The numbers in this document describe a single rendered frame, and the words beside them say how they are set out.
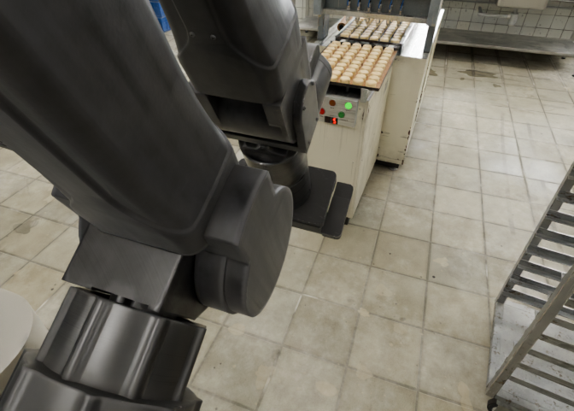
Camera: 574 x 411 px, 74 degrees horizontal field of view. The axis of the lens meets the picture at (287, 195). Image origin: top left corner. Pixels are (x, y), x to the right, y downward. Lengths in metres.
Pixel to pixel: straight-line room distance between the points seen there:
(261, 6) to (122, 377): 0.18
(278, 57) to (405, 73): 2.35
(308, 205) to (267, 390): 1.42
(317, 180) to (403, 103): 2.23
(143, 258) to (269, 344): 1.69
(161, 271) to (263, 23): 0.13
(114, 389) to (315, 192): 0.29
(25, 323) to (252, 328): 1.61
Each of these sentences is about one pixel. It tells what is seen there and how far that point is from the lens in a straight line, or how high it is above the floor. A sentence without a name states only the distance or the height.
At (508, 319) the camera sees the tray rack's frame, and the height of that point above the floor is 0.15.
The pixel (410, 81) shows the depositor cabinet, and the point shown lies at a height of 0.69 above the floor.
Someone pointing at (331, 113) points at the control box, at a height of 0.76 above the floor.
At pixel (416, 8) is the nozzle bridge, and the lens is 2.55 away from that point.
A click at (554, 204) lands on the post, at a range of 1.68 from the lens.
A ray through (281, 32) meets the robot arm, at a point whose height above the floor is 1.56.
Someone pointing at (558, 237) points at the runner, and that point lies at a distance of 1.77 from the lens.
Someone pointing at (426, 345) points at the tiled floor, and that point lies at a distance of 1.97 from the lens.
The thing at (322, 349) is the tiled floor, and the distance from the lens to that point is 1.86.
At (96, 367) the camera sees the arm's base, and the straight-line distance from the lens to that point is 0.19.
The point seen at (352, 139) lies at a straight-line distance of 2.01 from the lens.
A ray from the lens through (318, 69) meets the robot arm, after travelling 0.37.
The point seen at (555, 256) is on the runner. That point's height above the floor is 0.50.
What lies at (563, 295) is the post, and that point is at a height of 0.74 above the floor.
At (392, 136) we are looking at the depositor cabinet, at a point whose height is 0.30.
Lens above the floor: 1.62
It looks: 39 degrees down
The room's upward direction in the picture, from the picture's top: straight up
